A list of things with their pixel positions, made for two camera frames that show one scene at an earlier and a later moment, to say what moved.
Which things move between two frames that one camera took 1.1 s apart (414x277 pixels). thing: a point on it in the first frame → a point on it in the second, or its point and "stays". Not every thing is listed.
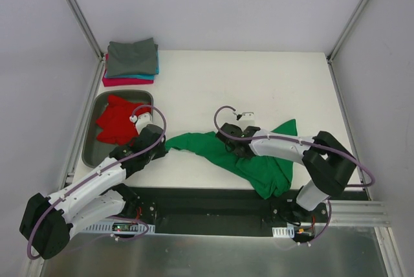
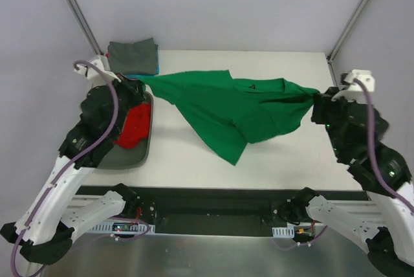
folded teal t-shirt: [145, 76] stays
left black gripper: [158, 147] → [130, 87]
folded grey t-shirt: [139, 57] stays
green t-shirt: [268, 174] → [227, 114]
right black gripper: [227, 132] → [322, 107]
